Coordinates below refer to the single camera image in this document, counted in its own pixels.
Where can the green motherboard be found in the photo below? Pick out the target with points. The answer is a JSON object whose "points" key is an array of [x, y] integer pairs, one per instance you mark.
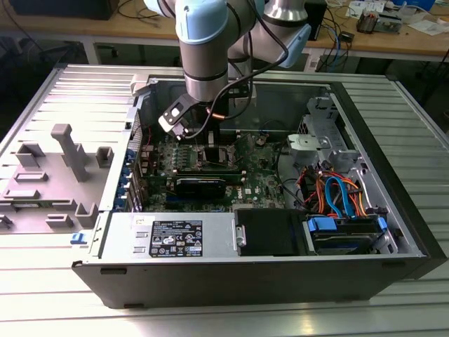
{"points": [[259, 175]]}

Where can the silver power supply with label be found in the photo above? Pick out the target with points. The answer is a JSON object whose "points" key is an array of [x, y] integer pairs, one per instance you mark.
{"points": [[119, 238]]}

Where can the grey parts rack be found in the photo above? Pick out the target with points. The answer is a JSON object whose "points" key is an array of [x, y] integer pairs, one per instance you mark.
{"points": [[52, 196]]}

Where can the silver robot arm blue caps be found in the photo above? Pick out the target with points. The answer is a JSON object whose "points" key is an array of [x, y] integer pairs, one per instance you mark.
{"points": [[203, 63]]}

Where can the small blue plastic clip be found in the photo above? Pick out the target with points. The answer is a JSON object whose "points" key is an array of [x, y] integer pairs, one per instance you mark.
{"points": [[78, 239]]}

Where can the small black desk item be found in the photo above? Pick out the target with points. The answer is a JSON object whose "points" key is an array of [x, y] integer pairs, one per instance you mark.
{"points": [[348, 36]]}

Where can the coin cell battery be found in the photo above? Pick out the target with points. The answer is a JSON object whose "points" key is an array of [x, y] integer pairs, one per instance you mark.
{"points": [[260, 141]]}

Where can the silver metal bracket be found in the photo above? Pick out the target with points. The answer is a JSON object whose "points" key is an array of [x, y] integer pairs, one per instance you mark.
{"points": [[305, 142]]}

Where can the hard disk in blue carrier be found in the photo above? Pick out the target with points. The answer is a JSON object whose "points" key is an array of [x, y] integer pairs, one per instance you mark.
{"points": [[340, 242]]}

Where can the grey electronics box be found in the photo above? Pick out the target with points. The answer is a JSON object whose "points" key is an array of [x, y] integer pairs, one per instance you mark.
{"points": [[389, 22]]}

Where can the black PC case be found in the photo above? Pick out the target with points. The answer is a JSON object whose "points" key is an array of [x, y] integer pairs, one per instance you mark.
{"points": [[228, 281]]}

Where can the black graphics card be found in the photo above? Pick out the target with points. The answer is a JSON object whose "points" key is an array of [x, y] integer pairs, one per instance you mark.
{"points": [[200, 189]]}

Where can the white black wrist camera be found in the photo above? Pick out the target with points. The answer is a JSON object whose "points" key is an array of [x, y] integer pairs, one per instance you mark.
{"points": [[175, 112]]}

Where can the white case latch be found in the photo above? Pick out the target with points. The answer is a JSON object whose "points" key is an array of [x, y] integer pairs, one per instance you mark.
{"points": [[140, 86]]}

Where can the black upright speaker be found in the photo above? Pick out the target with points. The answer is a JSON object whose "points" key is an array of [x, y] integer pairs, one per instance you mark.
{"points": [[320, 17]]}

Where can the white paper sheet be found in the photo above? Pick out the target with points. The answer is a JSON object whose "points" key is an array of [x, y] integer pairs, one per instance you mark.
{"points": [[426, 27]]}

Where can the large black box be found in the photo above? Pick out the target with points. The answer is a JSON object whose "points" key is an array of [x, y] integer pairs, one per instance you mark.
{"points": [[63, 8]]}

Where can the small finned metal device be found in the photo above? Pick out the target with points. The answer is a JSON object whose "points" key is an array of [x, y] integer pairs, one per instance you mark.
{"points": [[366, 22]]}

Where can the printed leaflet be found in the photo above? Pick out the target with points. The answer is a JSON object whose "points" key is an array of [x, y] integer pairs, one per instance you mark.
{"points": [[354, 10]]}

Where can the wooden workbench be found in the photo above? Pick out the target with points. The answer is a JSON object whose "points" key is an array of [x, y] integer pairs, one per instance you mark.
{"points": [[386, 44]]}

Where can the CPU socket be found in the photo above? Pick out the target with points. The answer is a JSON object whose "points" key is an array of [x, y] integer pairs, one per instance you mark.
{"points": [[229, 153]]}

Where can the silver drive cage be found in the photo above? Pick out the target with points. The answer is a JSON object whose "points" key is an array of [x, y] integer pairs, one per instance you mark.
{"points": [[322, 119]]}

